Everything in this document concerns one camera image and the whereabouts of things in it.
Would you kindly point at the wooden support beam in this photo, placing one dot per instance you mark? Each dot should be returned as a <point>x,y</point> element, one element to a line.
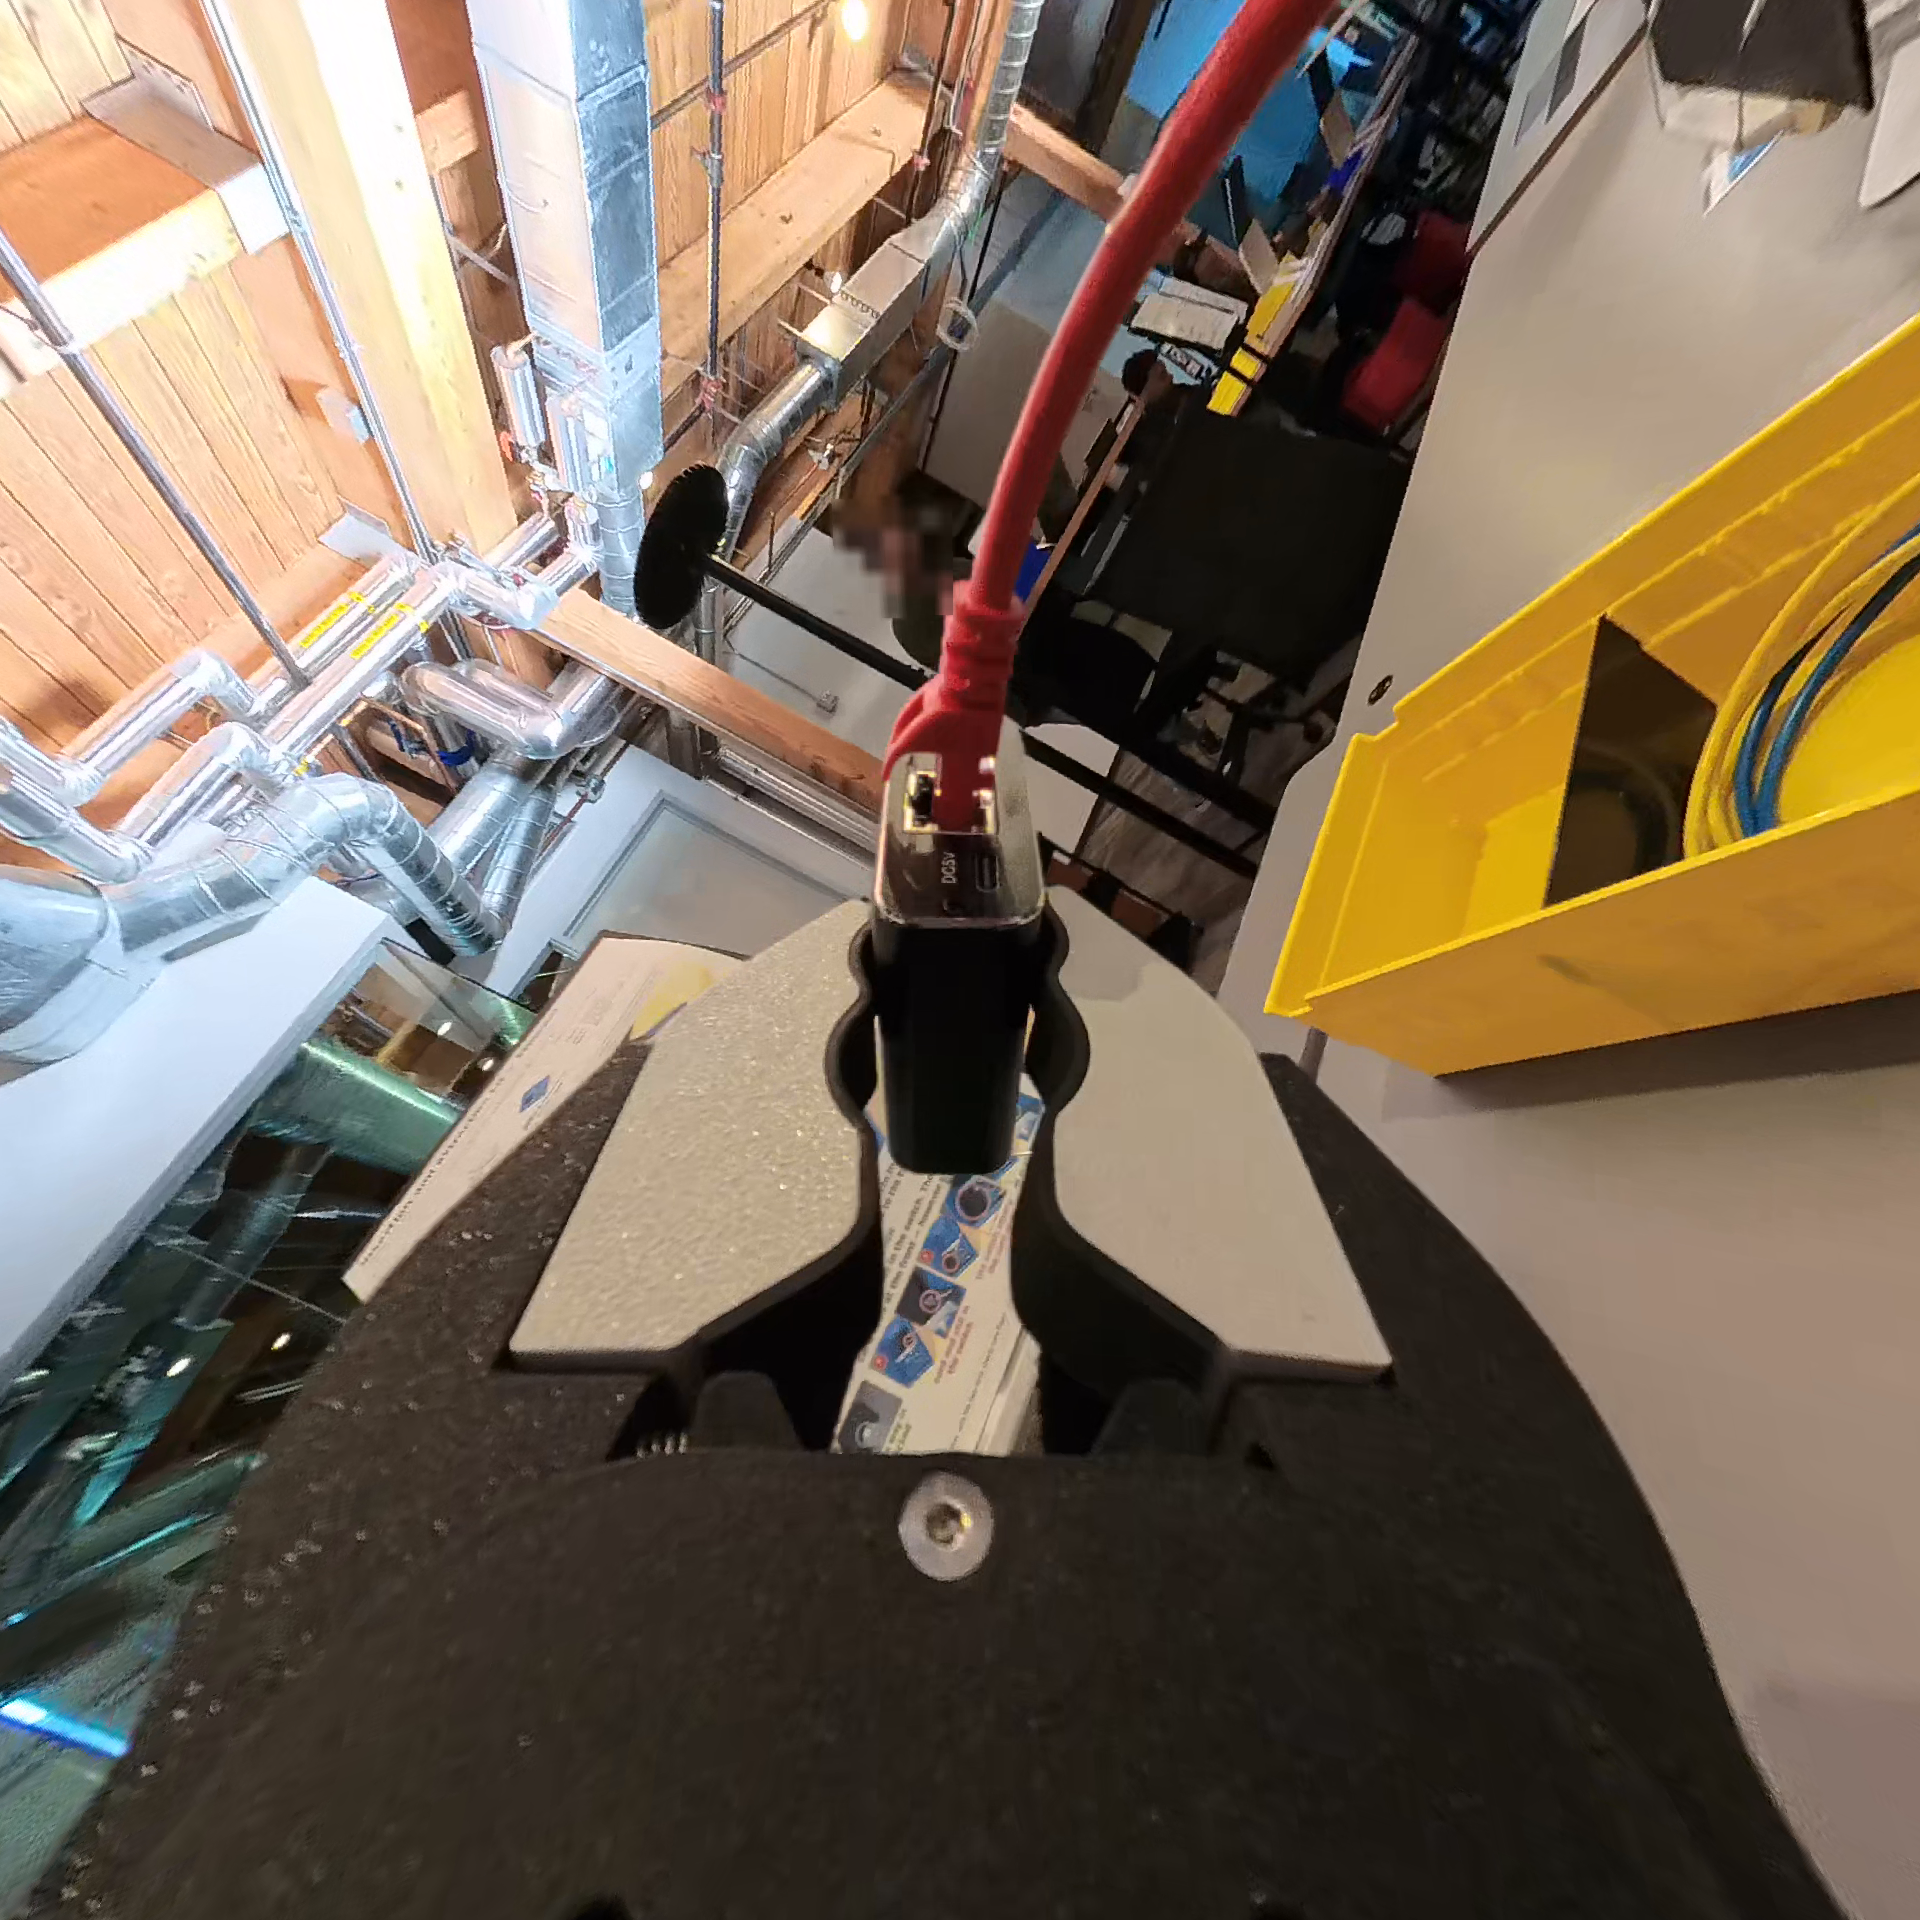
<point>721,698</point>

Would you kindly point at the printed instruction poster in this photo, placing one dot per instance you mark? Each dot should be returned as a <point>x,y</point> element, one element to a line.
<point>931,1289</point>

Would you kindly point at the silver ventilation duct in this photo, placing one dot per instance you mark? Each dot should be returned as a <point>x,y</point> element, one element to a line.
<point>570,181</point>
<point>329,840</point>

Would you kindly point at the silver flexible duct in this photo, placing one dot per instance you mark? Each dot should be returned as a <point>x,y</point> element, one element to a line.
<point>780,405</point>

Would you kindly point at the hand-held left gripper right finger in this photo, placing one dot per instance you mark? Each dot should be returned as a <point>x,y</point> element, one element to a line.
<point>1201,1185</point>

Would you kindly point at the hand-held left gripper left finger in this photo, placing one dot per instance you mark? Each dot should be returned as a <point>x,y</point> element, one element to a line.
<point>704,1185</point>

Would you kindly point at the yellow plastic bin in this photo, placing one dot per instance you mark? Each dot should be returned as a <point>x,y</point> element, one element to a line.
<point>1499,975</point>

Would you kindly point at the red storage bin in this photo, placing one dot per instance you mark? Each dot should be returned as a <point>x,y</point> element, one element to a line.
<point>1394,359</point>

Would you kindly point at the black ethernet port box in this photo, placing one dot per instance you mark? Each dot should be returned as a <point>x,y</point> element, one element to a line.
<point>954,1035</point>

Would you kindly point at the black office chair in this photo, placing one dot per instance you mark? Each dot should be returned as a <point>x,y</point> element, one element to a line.
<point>1275,509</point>

